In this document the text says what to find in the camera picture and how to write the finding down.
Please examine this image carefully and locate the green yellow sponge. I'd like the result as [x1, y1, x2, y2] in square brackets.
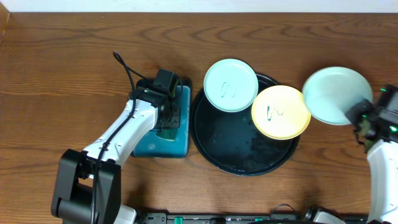
[155, 129, 177, 142]

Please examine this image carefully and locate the light blue plate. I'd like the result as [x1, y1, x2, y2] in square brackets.
[302, 67, 373, 126]

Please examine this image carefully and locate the yellow plate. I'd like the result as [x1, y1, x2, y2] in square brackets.
[251, 85, 311, 140]

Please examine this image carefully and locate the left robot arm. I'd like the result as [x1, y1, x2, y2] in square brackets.
[51, 88, 190, 224]

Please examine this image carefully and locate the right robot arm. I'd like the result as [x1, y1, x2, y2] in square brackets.
[346, 92, 397, 223]

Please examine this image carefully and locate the black rectangular tray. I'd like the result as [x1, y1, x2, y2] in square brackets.
[130, 77, 193, 159]

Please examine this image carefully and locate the black round tray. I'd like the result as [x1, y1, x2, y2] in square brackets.
[190, 89, 300, 176]

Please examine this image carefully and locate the white water-filled basin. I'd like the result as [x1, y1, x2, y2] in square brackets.
[132, 85, 190, 157]

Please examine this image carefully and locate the light green plate with scribble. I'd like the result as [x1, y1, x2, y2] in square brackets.
[203, 58, 259, 113]

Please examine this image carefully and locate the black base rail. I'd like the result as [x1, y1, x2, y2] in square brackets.
[134, 203, 368, 224]

